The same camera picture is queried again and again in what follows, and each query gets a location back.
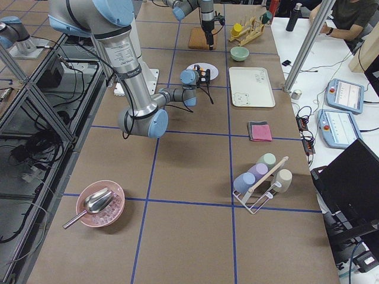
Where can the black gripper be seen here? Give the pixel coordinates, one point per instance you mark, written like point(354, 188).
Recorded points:
point(206, 25)

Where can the white round plate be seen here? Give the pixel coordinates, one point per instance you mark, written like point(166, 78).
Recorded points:
point(213, 69)

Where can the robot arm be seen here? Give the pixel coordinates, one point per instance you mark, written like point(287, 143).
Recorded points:
point(110, 22)
point(181, 9)

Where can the cream bear tray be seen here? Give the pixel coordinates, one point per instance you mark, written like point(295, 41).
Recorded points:
point(251, 87)

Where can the wooden cutting board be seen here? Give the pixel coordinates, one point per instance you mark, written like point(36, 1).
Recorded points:
point(197, 40)

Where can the yellow mug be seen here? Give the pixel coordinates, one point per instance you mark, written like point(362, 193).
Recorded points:
point(236, 30)

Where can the green bowl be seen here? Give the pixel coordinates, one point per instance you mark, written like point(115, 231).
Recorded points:
point(239, 54)

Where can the wooden drying rack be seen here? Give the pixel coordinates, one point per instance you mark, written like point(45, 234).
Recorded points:
point(252, 29)

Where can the dark green mug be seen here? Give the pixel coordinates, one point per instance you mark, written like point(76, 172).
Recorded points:
point(266, 18)

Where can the black water bottle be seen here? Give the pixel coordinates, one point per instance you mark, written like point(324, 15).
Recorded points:
point(294, 15)

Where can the grey folded cloth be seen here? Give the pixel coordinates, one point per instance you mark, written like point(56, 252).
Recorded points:
point(251, 123)

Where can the small metal can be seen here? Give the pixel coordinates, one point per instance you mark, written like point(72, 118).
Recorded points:
point(296, 94)

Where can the pink folded cloth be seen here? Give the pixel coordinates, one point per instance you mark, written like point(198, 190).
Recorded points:
point(261, 133)

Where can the black power strip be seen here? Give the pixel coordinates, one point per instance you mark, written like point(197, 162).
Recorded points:
point(306, 135)

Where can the green tumbler cup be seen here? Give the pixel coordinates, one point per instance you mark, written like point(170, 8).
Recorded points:
point(268, 159)

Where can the purple tumbler cup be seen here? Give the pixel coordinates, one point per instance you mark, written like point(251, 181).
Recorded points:
point(259, 170)

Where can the person in grey shirt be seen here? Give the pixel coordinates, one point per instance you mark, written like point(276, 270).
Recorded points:
point(350, 19)

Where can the teach pendant far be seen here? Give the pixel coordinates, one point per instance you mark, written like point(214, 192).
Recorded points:
point(345, 95)

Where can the teach pendant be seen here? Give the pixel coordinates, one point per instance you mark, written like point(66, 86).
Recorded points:
point(345, 95)
point(338, 128)

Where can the blue tumbler cup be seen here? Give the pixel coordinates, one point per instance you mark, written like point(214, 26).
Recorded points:
point(243, 182)

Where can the teach pendant near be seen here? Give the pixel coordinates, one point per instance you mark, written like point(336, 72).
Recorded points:
point(338, 128)

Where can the beige tumbler cup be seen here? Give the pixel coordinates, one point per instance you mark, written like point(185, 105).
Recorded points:
point(284, 177)

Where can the metal scoop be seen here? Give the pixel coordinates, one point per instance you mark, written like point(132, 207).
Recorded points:
point(93, 204)

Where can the pink bowl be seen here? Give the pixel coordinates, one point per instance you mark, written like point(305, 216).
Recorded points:
point(111, 213)

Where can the black laptop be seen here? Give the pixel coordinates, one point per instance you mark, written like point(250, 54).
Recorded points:
point(349, 188)

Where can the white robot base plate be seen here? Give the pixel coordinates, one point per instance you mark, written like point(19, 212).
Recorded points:
point(150, 76)

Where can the aluminium frame post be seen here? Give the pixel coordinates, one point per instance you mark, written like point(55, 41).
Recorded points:
point(316, 23)

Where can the white wire cup rack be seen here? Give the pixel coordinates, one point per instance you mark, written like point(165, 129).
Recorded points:
point(262, 191)

